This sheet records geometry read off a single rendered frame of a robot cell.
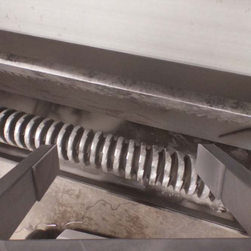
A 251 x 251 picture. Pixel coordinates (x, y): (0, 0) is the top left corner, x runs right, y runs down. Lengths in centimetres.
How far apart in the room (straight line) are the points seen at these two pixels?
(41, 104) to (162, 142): 35
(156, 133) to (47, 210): 74
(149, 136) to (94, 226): 62
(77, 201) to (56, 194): 12
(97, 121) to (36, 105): 17
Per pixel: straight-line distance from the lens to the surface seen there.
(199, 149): 16
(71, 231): 96
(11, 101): 58
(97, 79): 16
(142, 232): 98
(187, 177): 18
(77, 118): 55
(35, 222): 111
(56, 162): 17
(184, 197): 52
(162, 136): 51
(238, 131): 31
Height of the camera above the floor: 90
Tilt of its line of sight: 79 degrees down
